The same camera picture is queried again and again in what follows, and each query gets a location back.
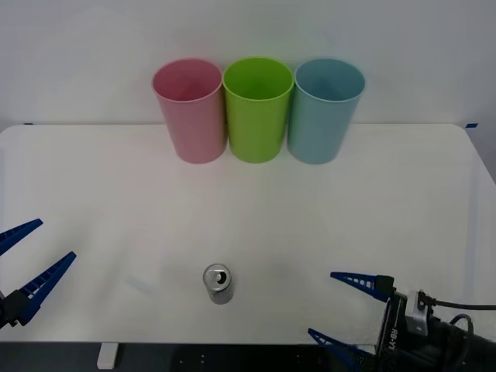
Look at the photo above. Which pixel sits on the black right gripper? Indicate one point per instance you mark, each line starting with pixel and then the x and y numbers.
pixel 395 348

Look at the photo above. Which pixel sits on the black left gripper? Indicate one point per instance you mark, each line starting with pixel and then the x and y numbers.
pixel 2 310

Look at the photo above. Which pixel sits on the dark drink can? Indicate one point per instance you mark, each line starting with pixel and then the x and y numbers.
pixel 221 293

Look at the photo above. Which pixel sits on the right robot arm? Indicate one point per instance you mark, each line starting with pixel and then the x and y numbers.
pixel 476 352

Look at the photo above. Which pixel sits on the white table leg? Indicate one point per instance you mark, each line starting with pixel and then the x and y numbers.
pixel 106 354

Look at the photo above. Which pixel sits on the pale blue plastic bin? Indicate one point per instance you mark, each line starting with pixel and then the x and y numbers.
pixel 321 128

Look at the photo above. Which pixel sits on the pink plastic bin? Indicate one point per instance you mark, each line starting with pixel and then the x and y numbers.
pixel 193 128

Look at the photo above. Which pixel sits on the yellow-green plastic bin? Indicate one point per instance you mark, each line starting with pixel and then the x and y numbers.
pixel 255 128

